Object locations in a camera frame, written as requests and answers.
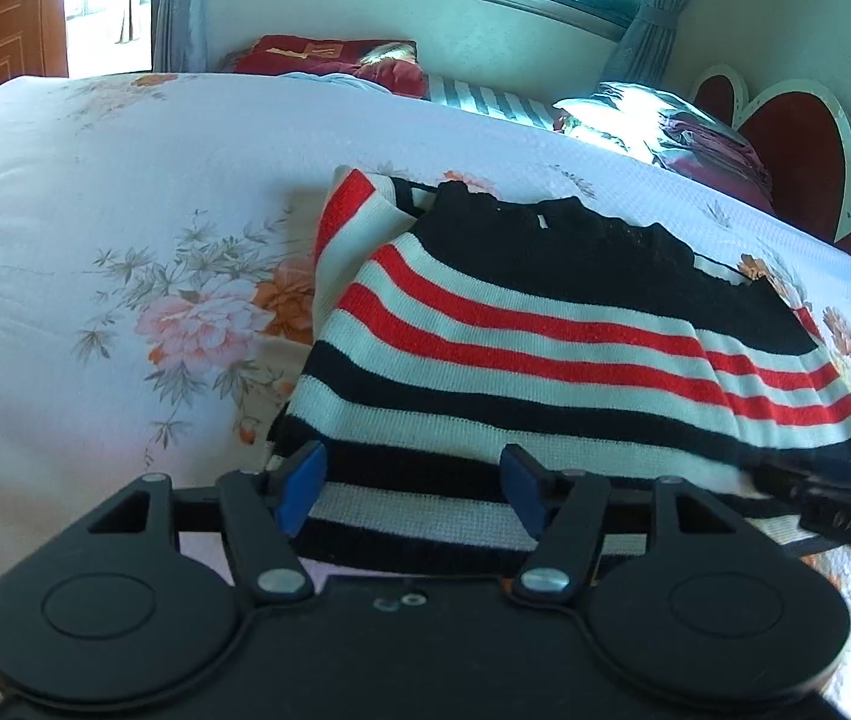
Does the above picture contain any striped knit sweater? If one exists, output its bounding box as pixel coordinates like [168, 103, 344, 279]
[269, 169, 851, 574]

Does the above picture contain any floral white bedspread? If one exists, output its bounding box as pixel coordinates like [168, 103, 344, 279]
[0, 70, 851, 720]

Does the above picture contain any red heart headboard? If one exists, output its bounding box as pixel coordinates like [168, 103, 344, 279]
[690, 65, 851, 255]

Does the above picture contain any light blue crumpled cloth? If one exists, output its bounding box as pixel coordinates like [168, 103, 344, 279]
[284, 71, 389, 94]

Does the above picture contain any grey white striped pillow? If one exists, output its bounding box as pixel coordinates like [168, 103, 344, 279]
[425, 73, 557, 132]

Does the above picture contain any red gold pillow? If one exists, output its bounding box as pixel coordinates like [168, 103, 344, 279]
[230, 34, 428, 99]

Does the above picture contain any grey left curtain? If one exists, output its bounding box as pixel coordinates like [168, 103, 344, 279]
[151, 0, 208, 73]

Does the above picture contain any grey curtain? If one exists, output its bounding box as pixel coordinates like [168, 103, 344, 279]
[603, 0, 690, 86]
[151, 0, 208, 73]

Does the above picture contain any grey right curtain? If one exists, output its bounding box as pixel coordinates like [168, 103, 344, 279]
[603, 0, 690, 86]

